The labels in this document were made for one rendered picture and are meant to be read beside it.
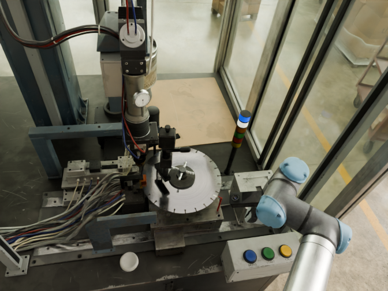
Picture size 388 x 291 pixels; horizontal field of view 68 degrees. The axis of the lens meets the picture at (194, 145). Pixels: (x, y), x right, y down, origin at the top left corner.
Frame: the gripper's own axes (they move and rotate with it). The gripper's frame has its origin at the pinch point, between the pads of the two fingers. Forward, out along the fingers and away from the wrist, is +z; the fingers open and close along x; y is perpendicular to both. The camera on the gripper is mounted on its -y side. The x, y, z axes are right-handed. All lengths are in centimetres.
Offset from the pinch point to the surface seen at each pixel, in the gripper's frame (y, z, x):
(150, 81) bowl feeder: -57, 15, 74
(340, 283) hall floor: 96, 91, 22
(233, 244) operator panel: -0.6, 10.1, -6.2
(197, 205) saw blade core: -17.3, 7.0, 3.7
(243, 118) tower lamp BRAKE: -8.2, -12.6, 36.5
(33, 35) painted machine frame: -97, -19, 42
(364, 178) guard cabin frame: 22.3, -34.0, 3.7
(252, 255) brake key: 6.1, 8.2, -9.1
